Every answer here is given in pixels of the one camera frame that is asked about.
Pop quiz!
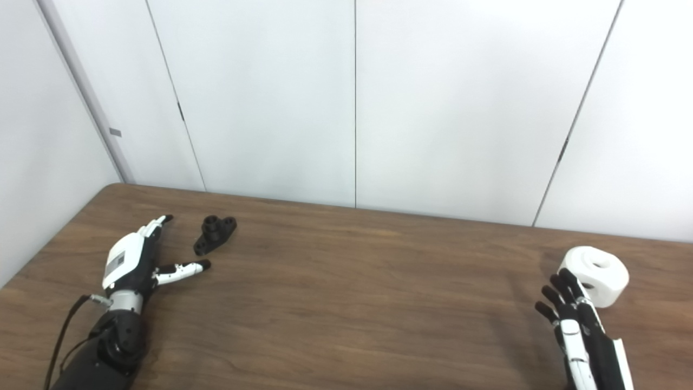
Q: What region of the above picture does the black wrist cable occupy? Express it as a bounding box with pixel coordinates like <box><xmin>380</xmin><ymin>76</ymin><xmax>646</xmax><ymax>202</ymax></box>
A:
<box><xmin>43</xmin><ymin>294</ymin><xmax>113</xmax><ymax>390</ymax></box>

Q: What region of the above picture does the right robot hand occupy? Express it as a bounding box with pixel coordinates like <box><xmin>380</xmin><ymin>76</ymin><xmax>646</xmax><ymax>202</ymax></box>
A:
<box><xmin>535</xmin><ymin>268</ymin><xmax>634</xmax><ymax>390</ymax></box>

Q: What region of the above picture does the black plastic holder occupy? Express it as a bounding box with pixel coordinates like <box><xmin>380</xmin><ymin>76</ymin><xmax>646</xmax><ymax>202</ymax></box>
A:
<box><xmin>193</xmin><ymin>216</ymin><xmax>238</xmax><ymax>256</ymax></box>

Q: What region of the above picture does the round white plastic piece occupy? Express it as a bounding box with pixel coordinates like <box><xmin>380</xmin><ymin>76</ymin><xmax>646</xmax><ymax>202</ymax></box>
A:
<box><xmin>558</xmin><ymin>246</ymin><xmax>630</xmax><ymax>308</ymax></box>

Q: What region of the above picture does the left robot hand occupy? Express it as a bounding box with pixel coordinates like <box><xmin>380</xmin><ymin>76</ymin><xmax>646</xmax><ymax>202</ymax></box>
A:
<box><xmin>102</xmin><ymin>214</ymin><xmax>212</xmax><ymax>314</ymax></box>

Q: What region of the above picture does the grey wall corner post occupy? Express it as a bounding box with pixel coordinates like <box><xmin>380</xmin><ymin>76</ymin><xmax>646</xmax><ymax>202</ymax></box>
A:
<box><xmin>34</xmin><ymin>0</ymin><xmax>135</xmax><ymax>184</ymax></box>

